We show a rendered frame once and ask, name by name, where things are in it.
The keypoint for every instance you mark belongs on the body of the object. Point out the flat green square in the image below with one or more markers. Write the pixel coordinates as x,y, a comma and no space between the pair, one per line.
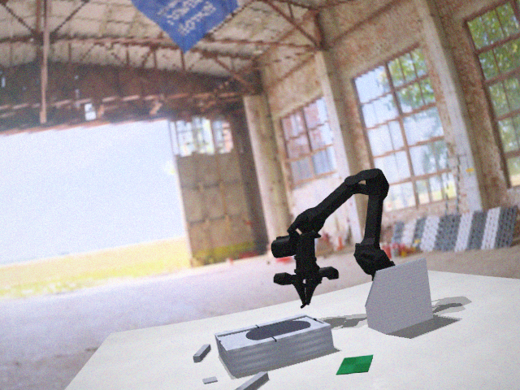
350,365

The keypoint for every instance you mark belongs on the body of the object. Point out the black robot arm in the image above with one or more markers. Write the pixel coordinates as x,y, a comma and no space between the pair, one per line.
368,254

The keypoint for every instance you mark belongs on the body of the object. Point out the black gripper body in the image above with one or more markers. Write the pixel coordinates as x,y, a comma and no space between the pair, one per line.
305,266

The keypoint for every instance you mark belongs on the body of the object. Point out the dark grey round disc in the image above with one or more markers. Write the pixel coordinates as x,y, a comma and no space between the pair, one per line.
261,333

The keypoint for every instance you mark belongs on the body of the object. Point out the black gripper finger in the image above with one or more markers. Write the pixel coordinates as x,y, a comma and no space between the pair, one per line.
300,287
310,285

